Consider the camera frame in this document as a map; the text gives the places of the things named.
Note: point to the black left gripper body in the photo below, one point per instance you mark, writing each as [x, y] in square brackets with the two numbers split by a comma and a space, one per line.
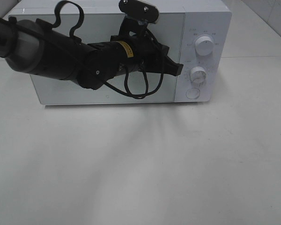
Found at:
[141, 46]

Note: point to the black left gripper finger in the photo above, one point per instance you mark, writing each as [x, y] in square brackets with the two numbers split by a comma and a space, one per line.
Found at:
[165, 65]

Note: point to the white microwave door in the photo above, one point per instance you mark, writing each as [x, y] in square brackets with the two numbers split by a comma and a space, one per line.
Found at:
[99, 28]

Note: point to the white timer knob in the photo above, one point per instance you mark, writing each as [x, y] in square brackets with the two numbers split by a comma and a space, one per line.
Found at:
[198, 75]

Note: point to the round door release button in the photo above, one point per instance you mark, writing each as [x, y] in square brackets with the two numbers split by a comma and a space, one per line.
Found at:
[193, 93]

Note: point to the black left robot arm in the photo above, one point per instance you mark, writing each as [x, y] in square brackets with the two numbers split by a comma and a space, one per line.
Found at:
[36, 48]

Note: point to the white upper power knob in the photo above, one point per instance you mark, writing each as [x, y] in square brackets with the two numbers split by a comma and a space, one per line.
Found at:
[204, 45]

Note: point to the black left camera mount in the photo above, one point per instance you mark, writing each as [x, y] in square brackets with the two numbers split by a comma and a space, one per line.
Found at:
[139, 10]

